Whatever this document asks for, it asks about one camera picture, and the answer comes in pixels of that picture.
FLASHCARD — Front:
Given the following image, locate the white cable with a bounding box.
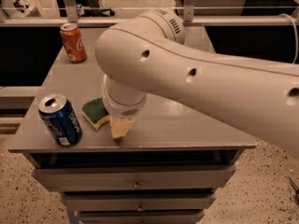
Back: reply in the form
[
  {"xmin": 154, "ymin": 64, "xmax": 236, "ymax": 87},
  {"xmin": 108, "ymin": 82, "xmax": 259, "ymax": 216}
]
[{"xmin": 278, "ymin": 12, "xmax": 299, "ymax": 65}]

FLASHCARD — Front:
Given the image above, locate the bottom grey drawer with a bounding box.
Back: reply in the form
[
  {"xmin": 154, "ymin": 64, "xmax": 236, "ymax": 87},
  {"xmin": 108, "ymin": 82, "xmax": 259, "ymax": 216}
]
[{"xmin": 79, "ymin": 210, "xmax": 204, "ymax": 224}]

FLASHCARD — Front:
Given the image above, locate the orange soda can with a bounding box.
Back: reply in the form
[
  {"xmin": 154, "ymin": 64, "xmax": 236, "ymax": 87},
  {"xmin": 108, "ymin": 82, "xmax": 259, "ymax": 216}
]
[{"xmin": 60, "ymin": 23, "xmax": 87, "ymax": 63}]

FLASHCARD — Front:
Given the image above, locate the grey drawer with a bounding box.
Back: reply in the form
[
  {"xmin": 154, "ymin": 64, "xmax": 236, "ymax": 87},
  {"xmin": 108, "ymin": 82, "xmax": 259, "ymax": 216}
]
[
  {"xmin": 62, "ymin": 193, "xmax": 216, "ymax": 212},
  {"xmin": 79, "ymin": 210, "xmax": 204, "ymax": 224},
  {"xmin": 32, "ymin": 165, "xmax": 235, "ymax": 192}
]

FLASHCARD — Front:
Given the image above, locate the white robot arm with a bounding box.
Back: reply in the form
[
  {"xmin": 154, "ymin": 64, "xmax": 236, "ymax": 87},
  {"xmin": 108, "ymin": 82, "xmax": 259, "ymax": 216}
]
[{"xmin": 95, "ymin": 9, "xmax": 299, "ymax": 156}]

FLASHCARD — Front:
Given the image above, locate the metal window railing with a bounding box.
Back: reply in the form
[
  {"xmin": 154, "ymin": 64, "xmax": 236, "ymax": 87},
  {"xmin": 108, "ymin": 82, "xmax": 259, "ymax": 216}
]
[{"xmin": 1, "ymin": 0, "xmax": 298, "ymax": 27}]

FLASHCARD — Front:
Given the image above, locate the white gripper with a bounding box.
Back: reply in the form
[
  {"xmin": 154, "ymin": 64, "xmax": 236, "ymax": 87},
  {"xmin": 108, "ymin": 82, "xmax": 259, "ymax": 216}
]
[{"xmin": 103, "ymin": 94, "xmax": 147, "ymax": 139}]

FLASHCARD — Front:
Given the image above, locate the top grey drawer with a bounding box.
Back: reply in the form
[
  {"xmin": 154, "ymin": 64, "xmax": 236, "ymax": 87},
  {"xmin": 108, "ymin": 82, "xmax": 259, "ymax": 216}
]
[{"xmin": 32, "ymin": 165, "xmax": 235, "ymax": 192}]

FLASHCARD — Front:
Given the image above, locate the blue pepsi can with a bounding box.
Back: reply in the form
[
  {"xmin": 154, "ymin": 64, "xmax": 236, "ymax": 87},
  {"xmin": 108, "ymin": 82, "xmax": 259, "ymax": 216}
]
[{"xmin": 38, "ymin": 93, "xmax": 82, "ymax": 147}]

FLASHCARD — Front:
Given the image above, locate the green and yellow sponge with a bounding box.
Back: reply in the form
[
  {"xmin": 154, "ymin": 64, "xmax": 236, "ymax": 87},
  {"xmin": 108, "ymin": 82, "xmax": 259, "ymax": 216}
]
[{"xmin": 82, "ymin": 98, "xmax": 109, "ymax": 130}]

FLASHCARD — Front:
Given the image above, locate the middle grey drawer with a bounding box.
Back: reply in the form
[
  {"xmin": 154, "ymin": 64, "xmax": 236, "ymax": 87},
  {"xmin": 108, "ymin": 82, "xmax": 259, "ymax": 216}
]
[{"xmin": 62, "ymin": 193, "xmax": 216, "ymax": 212}]

